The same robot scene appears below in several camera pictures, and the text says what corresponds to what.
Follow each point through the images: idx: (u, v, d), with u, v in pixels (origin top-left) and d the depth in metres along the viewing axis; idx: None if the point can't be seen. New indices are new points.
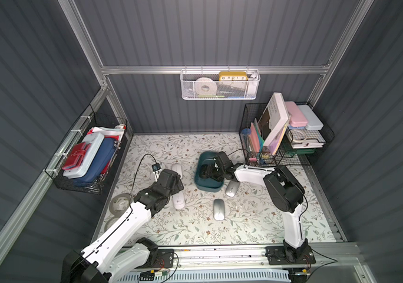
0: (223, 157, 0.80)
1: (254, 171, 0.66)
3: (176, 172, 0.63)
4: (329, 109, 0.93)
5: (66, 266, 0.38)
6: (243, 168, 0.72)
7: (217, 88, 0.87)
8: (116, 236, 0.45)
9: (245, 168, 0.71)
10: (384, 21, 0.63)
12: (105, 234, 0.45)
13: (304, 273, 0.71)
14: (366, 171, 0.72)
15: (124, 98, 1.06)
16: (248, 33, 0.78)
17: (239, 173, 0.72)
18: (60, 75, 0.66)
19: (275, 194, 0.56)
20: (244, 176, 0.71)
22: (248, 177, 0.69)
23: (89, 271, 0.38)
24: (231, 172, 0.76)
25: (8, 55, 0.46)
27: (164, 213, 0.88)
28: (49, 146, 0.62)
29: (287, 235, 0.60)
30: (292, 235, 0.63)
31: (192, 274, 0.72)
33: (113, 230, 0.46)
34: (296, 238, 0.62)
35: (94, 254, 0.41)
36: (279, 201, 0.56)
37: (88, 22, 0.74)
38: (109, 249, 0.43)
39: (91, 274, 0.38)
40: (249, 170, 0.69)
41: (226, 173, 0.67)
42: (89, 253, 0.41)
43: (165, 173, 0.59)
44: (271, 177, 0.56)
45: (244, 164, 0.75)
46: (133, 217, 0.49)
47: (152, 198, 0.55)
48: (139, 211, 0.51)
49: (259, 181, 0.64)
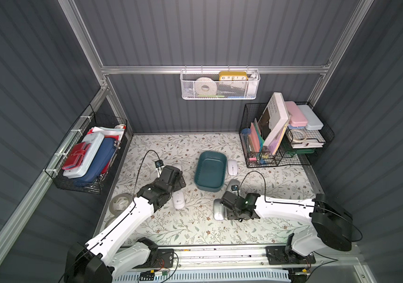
0: (230, 197, 0.67)
1: (284, 209, 0.52)
3: (179, 170, 0.62)
4: (329, 108, 0.93)
5: (69, 258, 0.39)
6: (268, 206, 0.57)
7: (217, 88, 0.87)
8: (119, 230, 0.45)
9: (271, 205, 0.56)
10: (385, 20, 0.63)
12: (109, 227, 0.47)
13: (304, 273, 0.71)
14: (366, 171, 0.72)
15: (124, 98, 1.06)
16: (248, 32, 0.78)
17: (263, 213, 0.58)
18: (60, 75, 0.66)
19: (326, 234, 0.44)
20: (272, 213, 0.56)
22: (277, 213, 0.54)
23: (94, 263, 0.39)
24: (247, 208, 0.61)
25: (9, 56, 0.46)
27: (164, 213, 0.88)
28: (49, 146, 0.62)
29: (296, 246, 0.63)
30: (306, 249, 0.59)
31: (192, 273, 0.72)
33: (116, 223, 0.46)
34: (307, 249, 0.59)
35: (98, 246, 0.42)
36: (333, 240, 0.44)
37: (88, 21, 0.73)
38: (112, 242, 0.43)
39: (95, 266, 0.38)
40: (276, 206, 0.55)
41: (244, 213, 0.63)
42: (93, 246, 0.41)
43: (168, 169, 0.59)
44: (319, 216, 0.45)
45: (265, 198, 0.60)
46: (136, 211, 0.50)
47: (156, 193, 0.56)
48: (142, 206, 0.51)
49: (291, 216, 0.51)
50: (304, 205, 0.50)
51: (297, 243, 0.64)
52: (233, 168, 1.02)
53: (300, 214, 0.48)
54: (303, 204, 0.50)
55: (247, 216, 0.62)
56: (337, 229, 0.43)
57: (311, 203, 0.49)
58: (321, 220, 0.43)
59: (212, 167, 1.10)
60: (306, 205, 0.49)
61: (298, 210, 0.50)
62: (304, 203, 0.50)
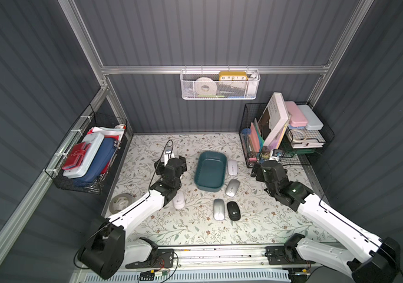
0: (278, 171, 0.56)
1: (339, 227, 0.45)
3: (182, 163, 0.64)
4: (329, 108, 0.93)
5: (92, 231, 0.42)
6: (321, 213, 0.48)
7: (217, 88, 0.87)
8: (136, 211, 0.50)
9: (325, 214, 0.48)
10: (385, 20, 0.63)
12: (128, 207, 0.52)
13: (304, 272, 0.72)
14: (366, 171, 0.72)
15: (124, 98, 1.06)
16: (248, 32, 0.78)
17: (310, 213, 0.51)
18: (60, 75, 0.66)
19: (367, 274, 0.41)
20: (320, 221, 0.49)
22: (326, 225, 0.48)
23: (115, 233, 0.42)
24: (292, 197, 0.54)
25: (8, 55, 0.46)
27: (164, 213, 0.88)
28: (49, 146, 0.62)
29: (302, 246, 0.64)
30: (310, 253, 0.60)
31: (192, 273, 0.72)
33: (134, 206, 0.52)
34: (309, 254, 0.60)
35: (119, 220, 0.46)
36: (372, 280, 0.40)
37: (88, 21, 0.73)
38: (132, 219, 0.47)
39: (116, 235, 0.41)
40: (329, 219, 0.47)
41: (283, 197, 0.55)
42: (114, 219, 0.46)
43: (171, 167, 0.61)
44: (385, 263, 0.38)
45: (323, 204, 0.50)
46: (151, 198, 0.56)
47: (164, 191, 0.61)
48: (156, 195, 0.58)
49: (340, 237, 0.46)
50: (367, 239, 0.42)
51: (307, 246, 0.63)
52: (233, 168, 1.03)
53: (357, 243, 0.42)
54: (366, 237, 0.43)
55: (287, 203, 0.55)
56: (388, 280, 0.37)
57: (377, 242, 0.42)
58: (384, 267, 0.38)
59: (212, 167, 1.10)
60: (371, 240, 0.42)
61: (357, 238, 0.43)
62: (369, 237, 0.42)
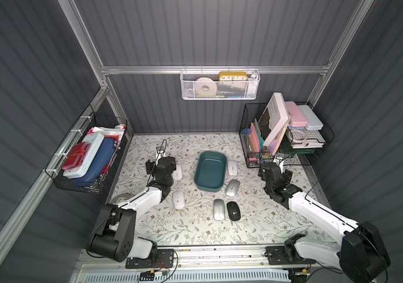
0: (276, 174, 0.64)
1: (320, 215, 0.50)
3: (171, 160, 0.69)
4: (329, 108, 0.93)
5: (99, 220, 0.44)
6: (306, 203, 0.55)
7: (217, 88, 0.87)
8: (141, 198, 0.56)
9: (308, 204, 0.54)
10: (385, 20, 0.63)
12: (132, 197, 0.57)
13: (304, 273, 0.71)
14: (366, 171, 0.72)
15: (124, 98, 1.06)
16: (248, 32, 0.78)
17: (296, 206, 0.58)
18: (60, 75, 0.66)
19: (348, 258, 0.43)
20: (305, 212, 0.55)
22: (311, 216, 0.53)
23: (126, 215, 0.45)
24: (284, 196, 0.61)
25: (8, 55, 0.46)
27: (164, 213, 0.88)
28: (49, 147, 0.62)
29: (301, 242, 0.65)
30: (307, 249, 0.60)
31: (192, 273, 0.72)
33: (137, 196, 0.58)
34: (307, 253, 0.61)
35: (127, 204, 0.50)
36: (351, 267, 0.43)
37: (88, 22, 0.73)
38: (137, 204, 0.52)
39: (128, 216, 0.45)
40: (312, 208, 0.53)
41: (276, 195, 0.64)
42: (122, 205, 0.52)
43: (161, 165, 0.66)
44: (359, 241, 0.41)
45: (307, 196, 0.57)
46: (149, 190, 0.62)
47: (160, 187, 0.66)
48: (154, 188, 0.64)
49: (323, 226, 0.50)
50: (344, 221, 0.47)
51: (304, 242, 0.65)
52: (233, 168, 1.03)
53: (333, 226, 0.47)
54: (343, 221, 0.47)
55: (278, 201, 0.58)
56: (362, 260, 0.40)
57: (353, 224, 0.45)
58: (358, 246, 0.40)
59: (212, 167, 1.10)
60: (347, 223, 0.46)
61: (334, 222, 0.47)
62: (346, 221, 0.47)
